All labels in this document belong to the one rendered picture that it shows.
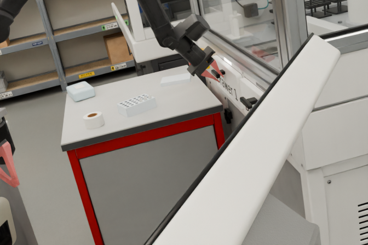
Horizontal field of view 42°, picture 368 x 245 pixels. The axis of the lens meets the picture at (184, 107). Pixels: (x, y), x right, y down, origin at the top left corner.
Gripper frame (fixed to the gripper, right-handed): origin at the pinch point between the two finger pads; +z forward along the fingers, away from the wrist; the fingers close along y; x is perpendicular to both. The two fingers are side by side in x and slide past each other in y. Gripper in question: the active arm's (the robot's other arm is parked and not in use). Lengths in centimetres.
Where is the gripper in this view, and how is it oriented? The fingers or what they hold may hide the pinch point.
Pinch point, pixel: (219, 77)
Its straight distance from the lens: 154.2
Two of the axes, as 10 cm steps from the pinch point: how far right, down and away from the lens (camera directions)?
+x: -2.0, -3.2, 9.2
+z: 7.1, 6.0, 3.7
